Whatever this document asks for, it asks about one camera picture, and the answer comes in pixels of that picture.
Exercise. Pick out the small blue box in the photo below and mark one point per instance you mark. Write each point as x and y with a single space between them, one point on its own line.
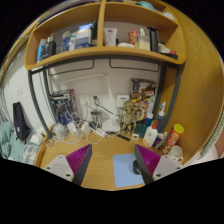
160 140

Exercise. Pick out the robot model kit box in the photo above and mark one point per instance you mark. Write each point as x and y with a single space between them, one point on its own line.
63 105

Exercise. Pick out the colourful printed box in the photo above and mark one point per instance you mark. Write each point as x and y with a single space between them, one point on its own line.
141 86

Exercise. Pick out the dark green round tin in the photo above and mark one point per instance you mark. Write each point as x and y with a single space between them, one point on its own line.
140 131

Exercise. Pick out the white desk lamp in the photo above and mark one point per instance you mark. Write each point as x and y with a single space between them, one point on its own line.
111 125

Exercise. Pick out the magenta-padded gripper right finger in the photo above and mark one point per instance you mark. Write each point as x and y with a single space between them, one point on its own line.
166 166

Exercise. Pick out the red snack can yellow lid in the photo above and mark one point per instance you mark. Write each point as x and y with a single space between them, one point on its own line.
173 138

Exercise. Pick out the white wall socket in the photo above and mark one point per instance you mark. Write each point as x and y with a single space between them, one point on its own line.
99 101
84 101

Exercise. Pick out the black flat stick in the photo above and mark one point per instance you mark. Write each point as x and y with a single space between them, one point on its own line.
123 137

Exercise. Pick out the white charger block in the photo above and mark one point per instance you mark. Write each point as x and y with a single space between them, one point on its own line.
72 128
85 128

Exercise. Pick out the metal cup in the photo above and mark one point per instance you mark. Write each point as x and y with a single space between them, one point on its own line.
96 116

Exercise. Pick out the white bottle with red cap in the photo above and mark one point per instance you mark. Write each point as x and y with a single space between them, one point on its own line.
150 136

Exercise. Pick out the light blue mouse pad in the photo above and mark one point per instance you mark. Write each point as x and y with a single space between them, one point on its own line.
125 170

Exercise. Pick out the white mug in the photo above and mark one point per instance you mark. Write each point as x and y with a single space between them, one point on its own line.
176 152

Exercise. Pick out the wooden shelf unit dark frame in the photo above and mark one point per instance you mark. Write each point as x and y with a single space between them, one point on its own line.
100 51

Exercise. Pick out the white power strip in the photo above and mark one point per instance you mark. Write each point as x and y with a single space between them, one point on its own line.
101 133

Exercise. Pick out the white wall box blue label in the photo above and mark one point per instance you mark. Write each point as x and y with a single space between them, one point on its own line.
122 101

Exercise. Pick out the clear glass jar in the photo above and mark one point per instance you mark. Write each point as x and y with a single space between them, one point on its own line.
59 131

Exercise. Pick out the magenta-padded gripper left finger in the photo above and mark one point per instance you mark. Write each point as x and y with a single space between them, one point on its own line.
60 166

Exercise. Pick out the brown tree creature figurine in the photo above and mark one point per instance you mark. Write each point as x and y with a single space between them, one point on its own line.
128 115

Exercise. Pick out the teal checked bedding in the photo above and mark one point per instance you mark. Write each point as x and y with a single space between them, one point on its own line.
11 146

